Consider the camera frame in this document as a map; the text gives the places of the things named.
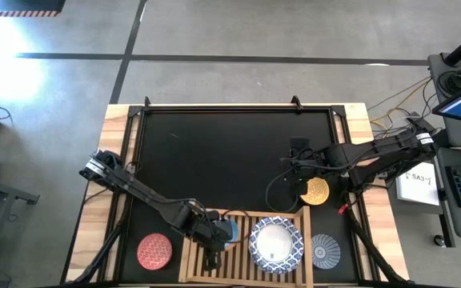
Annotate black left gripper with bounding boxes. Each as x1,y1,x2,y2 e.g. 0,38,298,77
190,210,232,270

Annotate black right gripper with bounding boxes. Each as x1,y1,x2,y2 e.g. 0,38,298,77
290,147,335,198

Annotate gold speckled bowl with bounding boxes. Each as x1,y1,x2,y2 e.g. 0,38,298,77
299,177,331,206

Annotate wooden slatted shelf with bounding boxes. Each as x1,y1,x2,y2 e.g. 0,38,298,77
178,206,311,286

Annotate small light blue bowl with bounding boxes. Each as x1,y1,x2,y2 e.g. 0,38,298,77
222,218,241,251

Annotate red wave patterned bowl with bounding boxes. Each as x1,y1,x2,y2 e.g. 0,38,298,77
136,233,174,271

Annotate white bowl blue patterned rim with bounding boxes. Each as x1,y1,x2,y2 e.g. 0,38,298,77
248,215,305,275

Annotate navy white patterned bowl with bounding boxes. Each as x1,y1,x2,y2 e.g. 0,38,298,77
311,234,342,270

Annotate black table mat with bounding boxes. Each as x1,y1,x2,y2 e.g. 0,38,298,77
120,108,358,284

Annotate white paper sign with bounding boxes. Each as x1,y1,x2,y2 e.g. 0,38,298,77
396,162,439,207

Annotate black mat hazard striped edge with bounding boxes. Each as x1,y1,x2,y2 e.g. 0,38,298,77
0,0,66,18

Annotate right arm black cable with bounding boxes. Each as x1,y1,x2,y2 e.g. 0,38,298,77
265,166,302,214

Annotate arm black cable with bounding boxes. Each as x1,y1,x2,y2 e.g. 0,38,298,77
218,209,252,242
265,166,302,214

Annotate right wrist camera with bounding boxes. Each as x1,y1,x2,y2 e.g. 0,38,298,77
289,137,311,155

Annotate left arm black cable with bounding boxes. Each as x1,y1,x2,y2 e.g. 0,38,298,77
218,209,252,242

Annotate yellow floor cable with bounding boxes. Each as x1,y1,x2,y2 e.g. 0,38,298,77
368,78,434,133

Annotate coiled black cable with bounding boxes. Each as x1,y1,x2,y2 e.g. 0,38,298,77
437,70,461,99

